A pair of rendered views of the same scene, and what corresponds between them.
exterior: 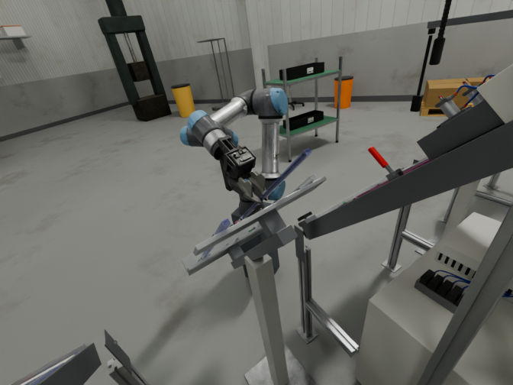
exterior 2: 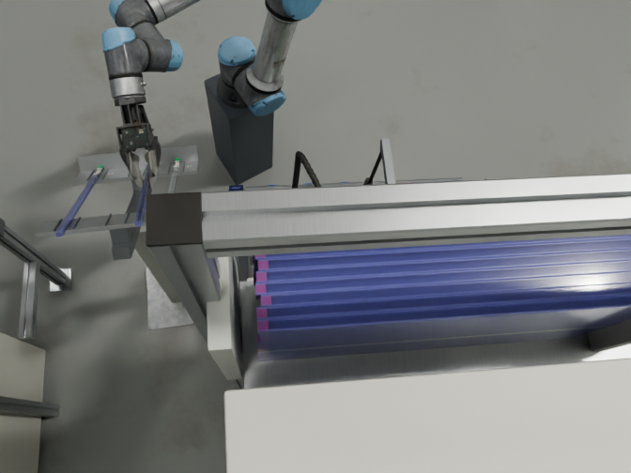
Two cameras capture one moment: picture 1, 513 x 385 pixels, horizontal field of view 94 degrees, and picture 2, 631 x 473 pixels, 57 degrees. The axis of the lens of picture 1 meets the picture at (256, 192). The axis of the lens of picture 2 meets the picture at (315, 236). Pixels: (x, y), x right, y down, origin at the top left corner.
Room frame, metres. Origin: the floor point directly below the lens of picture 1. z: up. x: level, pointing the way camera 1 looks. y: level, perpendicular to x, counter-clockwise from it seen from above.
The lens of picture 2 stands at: (0.13, -0.51, 2.30)
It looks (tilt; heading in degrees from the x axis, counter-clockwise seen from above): 70 degrees down; 9
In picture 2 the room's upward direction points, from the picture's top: 14 degrees clockwise
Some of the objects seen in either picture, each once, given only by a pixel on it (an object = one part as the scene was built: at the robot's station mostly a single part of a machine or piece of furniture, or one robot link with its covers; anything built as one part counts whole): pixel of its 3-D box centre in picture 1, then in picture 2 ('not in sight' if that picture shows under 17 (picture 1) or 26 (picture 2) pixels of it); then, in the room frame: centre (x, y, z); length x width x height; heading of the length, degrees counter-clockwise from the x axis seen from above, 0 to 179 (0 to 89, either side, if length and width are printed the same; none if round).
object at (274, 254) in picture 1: (257, 243); (241, 129); (1.14, 0.04, 0.27); 0.18 x 0.18 x 0.55; 54
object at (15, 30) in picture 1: (12, 31); not in sight; (7.92, 5.60, 2.46); 0.41 x 0.34 x 0.23; 144
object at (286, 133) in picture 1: (303, 108); not in sight; (3.23, -0.79, 0.55); 0.91 x 0.46 x 1.10; 117
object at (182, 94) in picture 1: (184, 100); not in sight; (6.63, 1.48, 0.37); 0.49 x 0.47 x 0.74; 146
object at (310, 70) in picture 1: (301, 71); not in sight; (3.23, -0.79, 1.01); 0.57 x 0.17 x 0.11; 117
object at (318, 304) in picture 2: not in sight; (438, 291); (0.40, -0.65, 1.52); 0.51 x 0.13 x 0.27; 117
